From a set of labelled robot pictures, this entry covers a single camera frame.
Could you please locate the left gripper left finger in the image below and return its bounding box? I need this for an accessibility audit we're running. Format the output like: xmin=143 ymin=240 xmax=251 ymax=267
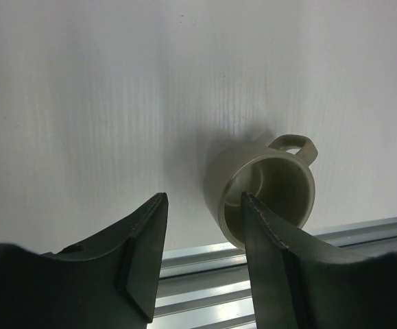
xmin=0 ymin=193 xmax=169 ymax=328

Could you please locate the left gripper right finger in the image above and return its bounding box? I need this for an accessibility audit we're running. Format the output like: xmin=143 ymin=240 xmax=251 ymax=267
xmin=241 ymin=193 xmax=397 ymax=328

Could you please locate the grey-green cup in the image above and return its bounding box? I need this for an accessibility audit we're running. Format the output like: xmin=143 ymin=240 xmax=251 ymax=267
xmin=203 ymin=134 xmax=318 ymax=249

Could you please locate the aluminium rail frame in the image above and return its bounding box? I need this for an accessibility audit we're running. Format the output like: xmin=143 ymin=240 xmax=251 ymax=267
xmin=148 ymin=217 xmax=397 ymax=328

